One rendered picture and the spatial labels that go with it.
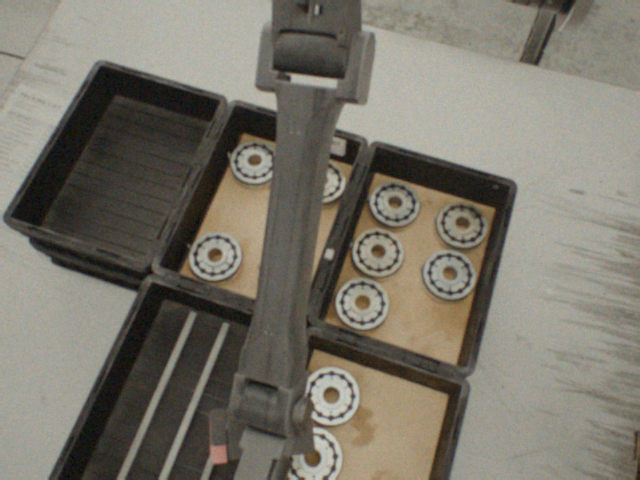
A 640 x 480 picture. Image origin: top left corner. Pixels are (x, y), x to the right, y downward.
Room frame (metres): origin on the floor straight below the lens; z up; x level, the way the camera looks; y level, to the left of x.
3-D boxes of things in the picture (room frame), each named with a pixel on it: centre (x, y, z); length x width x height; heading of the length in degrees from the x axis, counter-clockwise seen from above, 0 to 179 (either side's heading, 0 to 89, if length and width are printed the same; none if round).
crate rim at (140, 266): (0.59, 0.40, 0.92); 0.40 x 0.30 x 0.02; 163
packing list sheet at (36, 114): (0.74, 0.72, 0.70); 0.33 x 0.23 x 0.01; 165
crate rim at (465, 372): (0.42, -0.18, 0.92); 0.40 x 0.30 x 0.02; 163
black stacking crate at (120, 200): (0.59, 0.40, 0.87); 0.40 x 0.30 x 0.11; 163
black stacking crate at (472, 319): (0.42, -0.18, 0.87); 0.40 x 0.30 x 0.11; 163
